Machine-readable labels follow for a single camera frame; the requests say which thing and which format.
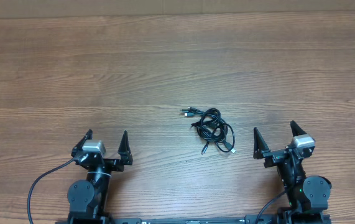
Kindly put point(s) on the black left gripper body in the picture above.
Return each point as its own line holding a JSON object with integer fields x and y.
{"x": 107, "y": 162}

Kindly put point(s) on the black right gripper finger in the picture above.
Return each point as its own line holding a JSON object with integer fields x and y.
{"x": 296, "y": 130}
{"x": 260, "y": 146}

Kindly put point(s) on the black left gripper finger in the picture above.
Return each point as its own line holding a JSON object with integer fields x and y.
{"x": 79, "y": 145}
{"x": 124, "y": 150}

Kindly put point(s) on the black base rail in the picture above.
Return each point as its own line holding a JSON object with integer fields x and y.
{"x": 248, "y": 219}

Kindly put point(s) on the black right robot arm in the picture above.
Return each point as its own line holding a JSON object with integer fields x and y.
{"x": 307, "y": 195}

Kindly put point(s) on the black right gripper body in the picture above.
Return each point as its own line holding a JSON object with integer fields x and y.
{"x": 275, "y": 158}

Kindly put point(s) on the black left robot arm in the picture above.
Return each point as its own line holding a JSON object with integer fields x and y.
{"x": 88, "y": 197}

